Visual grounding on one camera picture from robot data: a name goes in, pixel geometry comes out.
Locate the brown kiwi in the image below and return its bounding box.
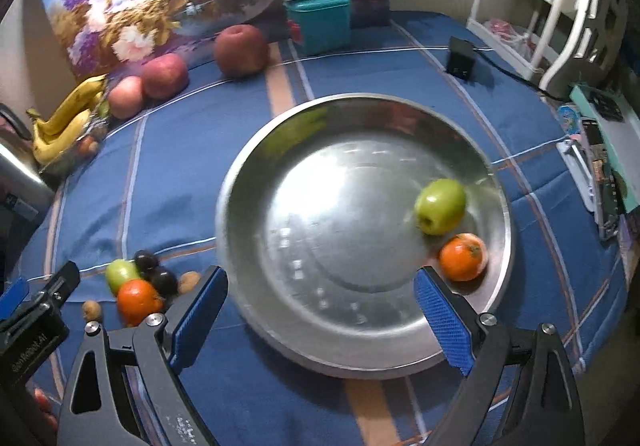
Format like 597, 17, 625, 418
178, 270, 201, 296
81, 300, 103, 322

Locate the green apple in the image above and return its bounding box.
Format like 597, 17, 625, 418
105, 258, 140, 296
414, 178, 466, 236

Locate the orange mandarin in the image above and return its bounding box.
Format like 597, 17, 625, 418
116, 279, 164, 327

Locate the dark plum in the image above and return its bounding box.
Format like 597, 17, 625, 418
134, 250, 160, 278
150, 266, 178, 299

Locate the person hand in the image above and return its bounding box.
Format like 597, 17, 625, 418
34, 388, 58, 432

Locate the stainless steel thermos jug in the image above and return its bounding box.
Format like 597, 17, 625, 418
0, 104, 54, 226

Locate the blue plaid tablecloth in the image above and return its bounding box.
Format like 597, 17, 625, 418
15, 12, 628, 445

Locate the yellow banana bunch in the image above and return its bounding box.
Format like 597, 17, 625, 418
26, 74, 107, 166

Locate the pink apple left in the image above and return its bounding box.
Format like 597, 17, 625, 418
107, 76, 144, 120

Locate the green apple in bowl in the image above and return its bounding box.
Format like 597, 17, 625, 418
414, 178, 466, 236

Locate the white stapler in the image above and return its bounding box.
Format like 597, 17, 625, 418
555, 138, 596, 213

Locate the red apple middle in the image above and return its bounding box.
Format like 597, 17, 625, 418
141, 54, 190, 102

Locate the large steel bowl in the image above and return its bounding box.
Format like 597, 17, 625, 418
216, 94, 514, 379

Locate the teal book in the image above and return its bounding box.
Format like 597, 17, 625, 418
570, 85, 640, 213

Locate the dark red apple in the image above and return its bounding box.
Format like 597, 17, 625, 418
213, 24, 269, 79

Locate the black power adapter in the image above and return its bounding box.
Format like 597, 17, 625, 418
445, 36, 476, 81

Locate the teal plastic box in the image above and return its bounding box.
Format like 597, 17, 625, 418
284, 0, 352, 56

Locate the black cable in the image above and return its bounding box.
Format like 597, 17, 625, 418
472, 47, 574, 103

